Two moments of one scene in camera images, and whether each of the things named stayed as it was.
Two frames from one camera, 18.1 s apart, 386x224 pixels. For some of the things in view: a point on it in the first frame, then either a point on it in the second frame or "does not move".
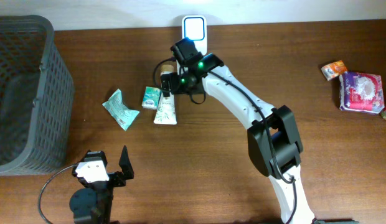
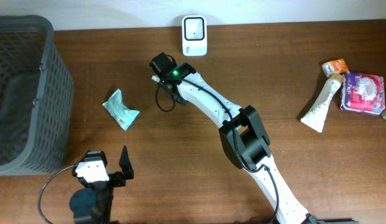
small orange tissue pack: [334, 69] does not move
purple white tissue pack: [361, 92] does not move
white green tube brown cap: [166, 113] -> [315, 117]
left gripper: [118, 179] does not move
